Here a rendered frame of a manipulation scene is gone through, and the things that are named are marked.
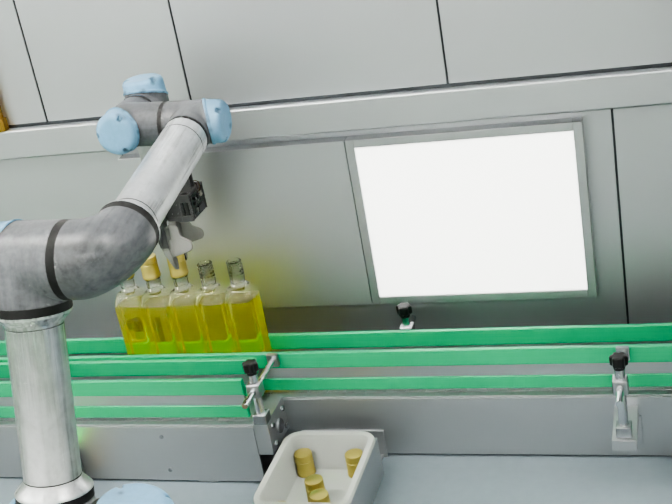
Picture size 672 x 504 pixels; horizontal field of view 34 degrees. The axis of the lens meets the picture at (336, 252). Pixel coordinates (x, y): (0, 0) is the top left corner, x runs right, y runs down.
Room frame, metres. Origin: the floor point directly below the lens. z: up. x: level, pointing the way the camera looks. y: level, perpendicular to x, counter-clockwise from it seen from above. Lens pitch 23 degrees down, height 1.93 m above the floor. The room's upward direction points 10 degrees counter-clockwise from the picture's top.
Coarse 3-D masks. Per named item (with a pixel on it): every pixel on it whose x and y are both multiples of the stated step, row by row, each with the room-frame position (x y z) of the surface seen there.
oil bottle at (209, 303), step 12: (216, 288) 1.94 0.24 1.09; (204, 300) 1.93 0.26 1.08; (216, 300) 1.92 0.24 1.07; (204, 312) 1.93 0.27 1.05; (216, 312) 1.92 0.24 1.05; (204, 324) 1.93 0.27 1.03; (216, 324) 1.92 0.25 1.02; (228, 324) 1.93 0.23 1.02; (204, 336) 1.93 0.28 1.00; (216, 336) 1.92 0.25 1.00; (228, 336) 1.92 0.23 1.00; (216, 348) 1.93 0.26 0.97; (228, 348) 1.92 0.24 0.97
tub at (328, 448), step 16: (304, 432) 1.78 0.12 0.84; (320, 432) 1.77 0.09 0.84; (336, 432) 1.76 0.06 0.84; (352, 432) 1.75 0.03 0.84; (368, 432) 1.74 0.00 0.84; (288, 448) 1.76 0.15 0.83; (320, 448) 1.76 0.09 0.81; (336, 448) 1.75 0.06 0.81; (352, 448) 1.74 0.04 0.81; (368, 448) 1.69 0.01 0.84; (272, 464) 1.69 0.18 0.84; (288, 464) 1.74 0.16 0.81; (320, 464) 1.76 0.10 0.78; (336, 464) 1.75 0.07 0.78; (272, 480) 1.66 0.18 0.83; (288, 480) 1.72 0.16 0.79; (336, 480) 1.72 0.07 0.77; (352, 480) 1.60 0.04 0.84; (256, 496) 1.61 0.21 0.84; (272, 496) 1.65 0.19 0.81; (288, 496) 1.69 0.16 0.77; (304, 496) 1.68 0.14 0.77; (336, 496) 1.67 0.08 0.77; (352, 496) 1.56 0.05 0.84
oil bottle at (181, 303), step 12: (192, 288) 1.96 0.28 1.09; (168, 300) 1.96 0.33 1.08; (180, 300) 1.95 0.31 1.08; (192, 300) 1.94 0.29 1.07; (180, 312) 1.95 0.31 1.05; (192, 312) 1.94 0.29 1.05; (180, 324) 1.95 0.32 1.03; (192, 324) 1.94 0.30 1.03; (180, 336) 1.95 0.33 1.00; (192, 336) 1.94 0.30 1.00; (180, 348) 1.95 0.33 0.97; (192, 348) 1.95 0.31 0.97; (204, 348) 1.94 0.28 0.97
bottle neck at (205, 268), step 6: (198, 264) 1.95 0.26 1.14; (204, 264) 1.96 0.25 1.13; (210, 264) 1.94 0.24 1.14; (198, 270) 1.95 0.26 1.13; (204, 270) 1.94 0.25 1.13; (210, 270) 1.94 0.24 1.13; (204, 276) 1.94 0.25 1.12; (210, 276) 1.94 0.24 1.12; (204, 282) 1.94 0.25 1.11; (210, 282) 1.94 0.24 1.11; (216, 282) 1.95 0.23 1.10; (204, 288) 1.94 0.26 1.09
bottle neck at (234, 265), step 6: (234, 258) 1.95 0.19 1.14; (228, 264) 1.93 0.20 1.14; (234, 264) 1.92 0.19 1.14; (240, 264) 1.93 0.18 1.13; (228, 270) 1.93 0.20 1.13; (234, 270) 1.92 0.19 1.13; (240, 270) 1.93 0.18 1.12; (234, 276) 1.92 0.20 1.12; (240, 276) 1.92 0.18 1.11; (234, 282) 1.92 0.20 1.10; (240, 282) 1.92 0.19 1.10
